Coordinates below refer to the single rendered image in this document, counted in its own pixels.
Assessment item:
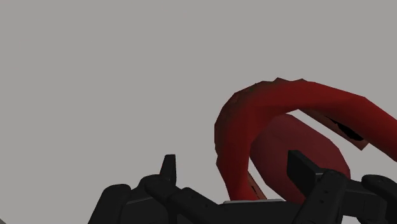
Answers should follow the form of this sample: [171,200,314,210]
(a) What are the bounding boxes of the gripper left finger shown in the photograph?
[87,154,221,224]

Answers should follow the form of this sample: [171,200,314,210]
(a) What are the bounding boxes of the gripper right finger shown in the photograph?
[286,150,397,224]

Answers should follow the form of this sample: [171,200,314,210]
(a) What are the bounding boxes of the red headphones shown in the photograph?
[214,77,397,206]

